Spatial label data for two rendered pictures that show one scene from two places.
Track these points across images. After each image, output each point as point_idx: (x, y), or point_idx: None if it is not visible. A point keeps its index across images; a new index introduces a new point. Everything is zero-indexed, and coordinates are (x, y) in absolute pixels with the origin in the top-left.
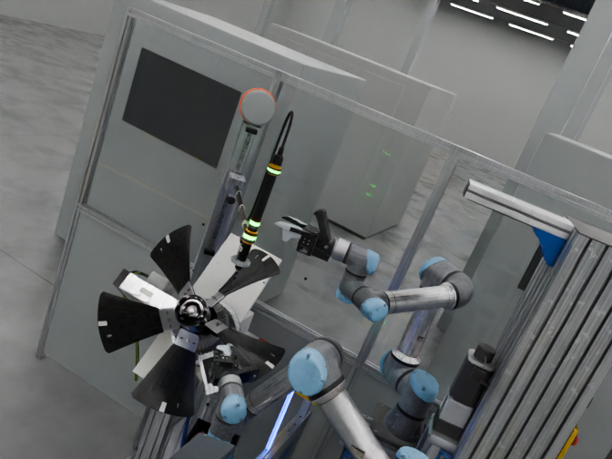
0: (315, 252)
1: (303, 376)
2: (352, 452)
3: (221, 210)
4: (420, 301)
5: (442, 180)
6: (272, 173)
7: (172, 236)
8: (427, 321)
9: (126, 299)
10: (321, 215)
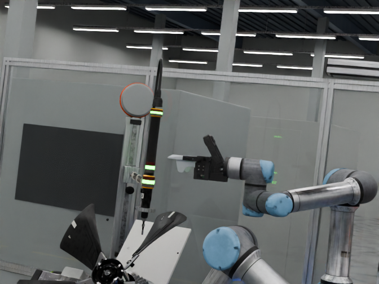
0: (212, 176)
1: (218, 251)
2: None
3: (123, 207)
4: (323, 194)
5: (325, 115)
6: (155, 114)
7: (78, 220)
8: (345, 233)
9: (42, 280)
10: (208, 139)
